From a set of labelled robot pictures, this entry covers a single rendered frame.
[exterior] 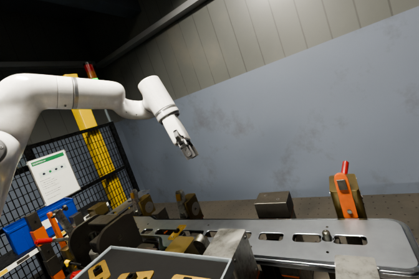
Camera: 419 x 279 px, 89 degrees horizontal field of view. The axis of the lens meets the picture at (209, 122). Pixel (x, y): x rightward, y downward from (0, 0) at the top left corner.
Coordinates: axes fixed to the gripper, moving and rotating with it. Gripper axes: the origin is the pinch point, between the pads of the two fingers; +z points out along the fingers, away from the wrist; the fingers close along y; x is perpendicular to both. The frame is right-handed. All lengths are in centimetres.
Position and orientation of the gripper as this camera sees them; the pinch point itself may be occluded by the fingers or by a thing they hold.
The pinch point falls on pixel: (192, 154)
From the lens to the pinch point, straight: 75.4
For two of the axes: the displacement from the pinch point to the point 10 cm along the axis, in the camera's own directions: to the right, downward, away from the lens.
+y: -0.7, -1.2, -9.9
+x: 8.4, -5.3, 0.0
